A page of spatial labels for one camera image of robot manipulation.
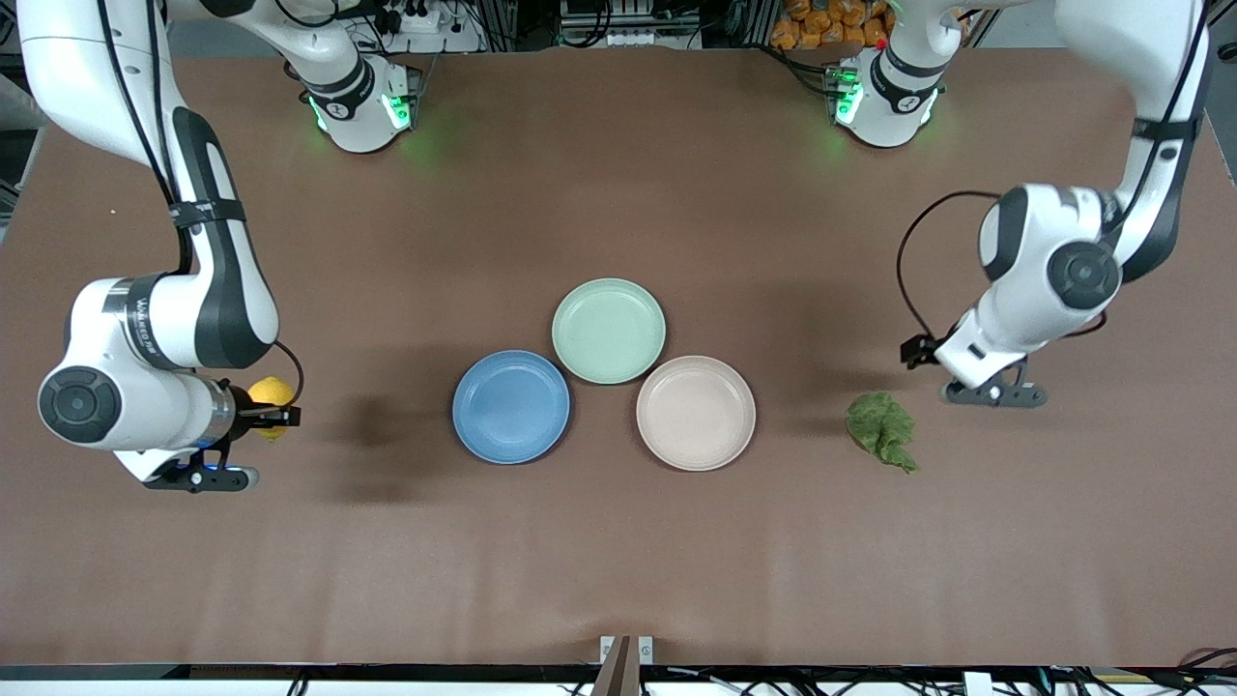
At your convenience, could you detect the beige plate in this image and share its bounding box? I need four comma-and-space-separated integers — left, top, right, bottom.
636, 356, 758, 473

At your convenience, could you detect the pile of orange snack bags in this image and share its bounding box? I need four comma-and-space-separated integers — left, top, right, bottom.
770, 0, 892, 51

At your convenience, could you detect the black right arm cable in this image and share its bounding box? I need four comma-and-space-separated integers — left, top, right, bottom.
97, 0, 306, 412

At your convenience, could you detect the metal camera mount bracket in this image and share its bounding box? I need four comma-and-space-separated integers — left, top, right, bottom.
599, 635, 655, 696

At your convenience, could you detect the mint green plate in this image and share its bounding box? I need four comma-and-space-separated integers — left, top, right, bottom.
552, 278, 668, 386

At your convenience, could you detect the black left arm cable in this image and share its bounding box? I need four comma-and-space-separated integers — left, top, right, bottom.
895, 0, 1215, 341

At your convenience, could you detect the green lettuce leaf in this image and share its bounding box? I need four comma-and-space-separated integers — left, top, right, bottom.
845, 391, 920, 475

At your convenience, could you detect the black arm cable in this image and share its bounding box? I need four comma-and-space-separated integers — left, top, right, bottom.
97, 0, 306, 412
895, 0, 1215, 341

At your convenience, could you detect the yellow lemon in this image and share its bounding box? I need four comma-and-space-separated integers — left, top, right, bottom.
247, 376, 297, 443

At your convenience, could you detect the grey equipment rack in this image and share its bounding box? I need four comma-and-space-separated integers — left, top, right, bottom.
559, 0, 705, 49

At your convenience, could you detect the white power strip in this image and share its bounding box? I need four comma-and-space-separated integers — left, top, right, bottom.
382, 5, 444, 36

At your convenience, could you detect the blue plate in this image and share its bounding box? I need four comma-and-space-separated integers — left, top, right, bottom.
452, 350, 572, 466

